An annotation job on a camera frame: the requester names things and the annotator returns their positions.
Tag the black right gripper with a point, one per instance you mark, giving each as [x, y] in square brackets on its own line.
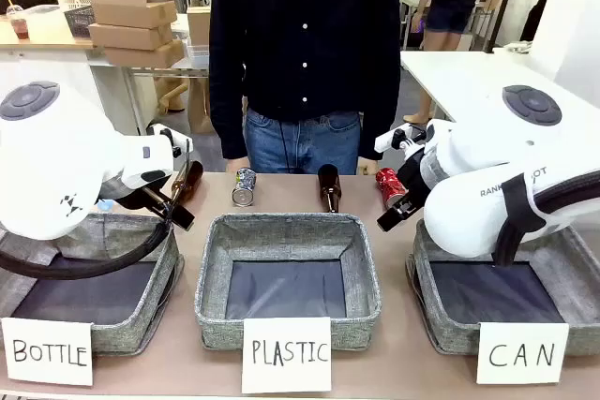
[412, 180]

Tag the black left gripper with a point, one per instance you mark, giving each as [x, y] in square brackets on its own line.
[145, 198]

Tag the red crushed can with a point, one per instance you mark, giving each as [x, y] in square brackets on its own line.
[389, 187]

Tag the brown glass bottle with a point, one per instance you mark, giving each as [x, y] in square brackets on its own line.
[191, 180]
[329, 184]

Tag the black white patterned can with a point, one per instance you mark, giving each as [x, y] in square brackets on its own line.
[244, 187]

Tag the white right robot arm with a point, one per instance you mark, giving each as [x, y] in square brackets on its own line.
[492, 170]

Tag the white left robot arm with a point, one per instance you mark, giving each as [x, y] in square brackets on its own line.
[51, 161]

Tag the grey fabric basket bottle label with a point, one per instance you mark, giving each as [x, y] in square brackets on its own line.
[131, 250]

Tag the grey fabric basket plastic label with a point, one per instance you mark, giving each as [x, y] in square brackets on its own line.
[286, 236]

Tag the white paper sign CAN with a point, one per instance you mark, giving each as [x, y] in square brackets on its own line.
[522, 353]

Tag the grey fabric basket can label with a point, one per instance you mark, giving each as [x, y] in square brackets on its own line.
[576, 269]

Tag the black mesh basket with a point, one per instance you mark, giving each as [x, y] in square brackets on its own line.
[79, 20]

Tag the person's left hand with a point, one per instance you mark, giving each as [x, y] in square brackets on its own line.
[367, 167]

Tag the person's right hand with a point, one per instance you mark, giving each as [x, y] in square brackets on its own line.
[235, 166]

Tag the white side table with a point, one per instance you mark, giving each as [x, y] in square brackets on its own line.
[459, 77]

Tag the flat cardboard box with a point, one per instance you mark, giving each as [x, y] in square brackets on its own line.
[145, 55]
[126, 37]

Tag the white paper sign PLASTIC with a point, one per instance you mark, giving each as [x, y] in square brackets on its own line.
[286, 353]

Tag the white paper sign BOTTLE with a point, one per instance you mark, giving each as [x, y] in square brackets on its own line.
[47, 353]

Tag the person in dark shirt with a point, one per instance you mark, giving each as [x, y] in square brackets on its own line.
[304, 44]

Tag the small upright cardboard box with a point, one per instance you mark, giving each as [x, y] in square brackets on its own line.
[199, 25]

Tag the open cardboard box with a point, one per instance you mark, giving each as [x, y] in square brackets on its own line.
[133, 2]

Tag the wooden background table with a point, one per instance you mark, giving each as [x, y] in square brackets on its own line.
[42, 39]

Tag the plastic cup with red drink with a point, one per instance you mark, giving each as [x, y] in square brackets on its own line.
[19, 20]

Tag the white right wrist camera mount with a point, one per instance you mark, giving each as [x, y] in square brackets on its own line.
[398, 137]

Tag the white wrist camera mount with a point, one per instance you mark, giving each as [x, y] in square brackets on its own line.
[169, 135]
[398, 137]

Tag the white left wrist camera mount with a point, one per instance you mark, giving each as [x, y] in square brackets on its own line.
[169, 135]

